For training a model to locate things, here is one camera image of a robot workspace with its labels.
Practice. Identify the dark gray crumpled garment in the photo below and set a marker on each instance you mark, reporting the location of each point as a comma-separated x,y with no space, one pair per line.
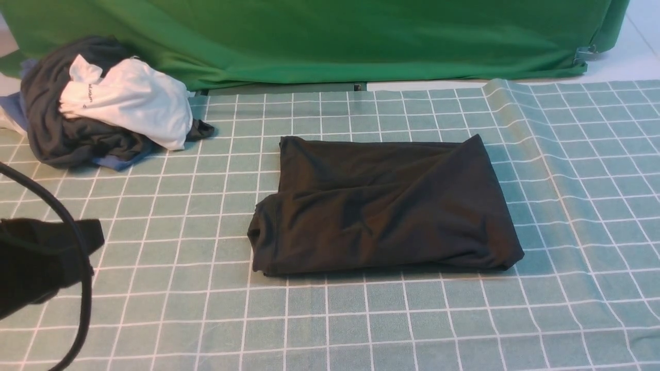
107,52

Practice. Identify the green backdrop cloth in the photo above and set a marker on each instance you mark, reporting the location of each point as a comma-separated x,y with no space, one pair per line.
213,44

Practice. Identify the dark gray long-sleeve shirt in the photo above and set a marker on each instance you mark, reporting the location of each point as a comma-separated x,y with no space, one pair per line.
343,206

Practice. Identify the white crumpled shirt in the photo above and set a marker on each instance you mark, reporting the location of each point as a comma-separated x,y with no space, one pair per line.
132,95

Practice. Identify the metal binder clip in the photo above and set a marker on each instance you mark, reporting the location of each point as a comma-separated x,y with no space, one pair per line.
586,54

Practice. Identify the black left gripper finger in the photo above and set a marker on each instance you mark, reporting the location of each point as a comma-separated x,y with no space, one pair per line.
38,259

